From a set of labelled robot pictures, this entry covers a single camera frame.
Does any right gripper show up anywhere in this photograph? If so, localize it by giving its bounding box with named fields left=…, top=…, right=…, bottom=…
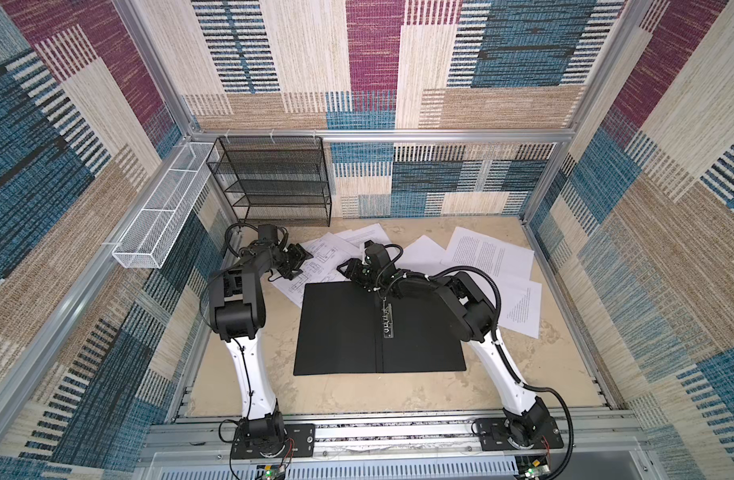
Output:
left=336, top=258, right=382, bottom=287

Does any white paper technical drawing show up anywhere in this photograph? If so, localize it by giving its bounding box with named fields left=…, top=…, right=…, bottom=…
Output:
left=273, top=233, right=360, bottom=307

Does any orange black file folder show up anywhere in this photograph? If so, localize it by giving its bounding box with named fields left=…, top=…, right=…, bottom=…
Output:
left=293, top=282, right=466, bottom=376

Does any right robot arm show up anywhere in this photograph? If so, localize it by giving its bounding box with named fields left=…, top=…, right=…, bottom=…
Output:
left=336, top=241, right=575, bottom=453

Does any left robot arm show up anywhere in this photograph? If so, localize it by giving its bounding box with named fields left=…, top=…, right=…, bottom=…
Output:
left=200, top=222, right=312, bottom=458

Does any blank-side white sheet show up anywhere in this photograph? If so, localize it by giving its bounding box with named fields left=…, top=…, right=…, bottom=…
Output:
left=396, top=235, right=447, bottom=276

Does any far right printed sheet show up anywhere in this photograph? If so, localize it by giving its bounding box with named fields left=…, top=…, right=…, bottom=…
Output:
left=441, top=227, right=534, bottom=280

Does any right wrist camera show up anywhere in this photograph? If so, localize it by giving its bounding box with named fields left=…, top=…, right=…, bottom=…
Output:
left=364, top=240, right=392, bottom=270

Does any black wire mesh shelf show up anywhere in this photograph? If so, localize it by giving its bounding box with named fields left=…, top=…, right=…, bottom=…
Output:
left=206, top=136, right=333, bottom=226

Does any white wire mesh basket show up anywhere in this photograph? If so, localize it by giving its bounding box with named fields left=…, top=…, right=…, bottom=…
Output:
left=112, top=142, right=212, bottom=269

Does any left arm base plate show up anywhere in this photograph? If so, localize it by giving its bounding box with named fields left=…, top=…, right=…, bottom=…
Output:
left=230, top=423, right=316, bottom=461

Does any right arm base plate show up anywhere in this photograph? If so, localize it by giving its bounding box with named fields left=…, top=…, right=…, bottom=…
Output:
left=471, top=416, right=565, bottom=451

